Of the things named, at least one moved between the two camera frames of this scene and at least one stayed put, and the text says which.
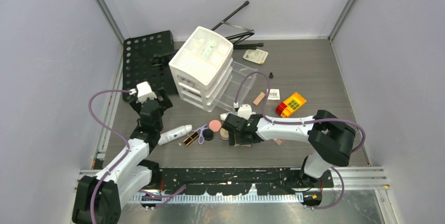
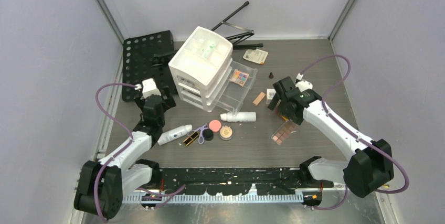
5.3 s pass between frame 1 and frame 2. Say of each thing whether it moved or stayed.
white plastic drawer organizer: stayed
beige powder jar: stayed
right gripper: moved
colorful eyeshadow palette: moved
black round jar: stayed
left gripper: stayed
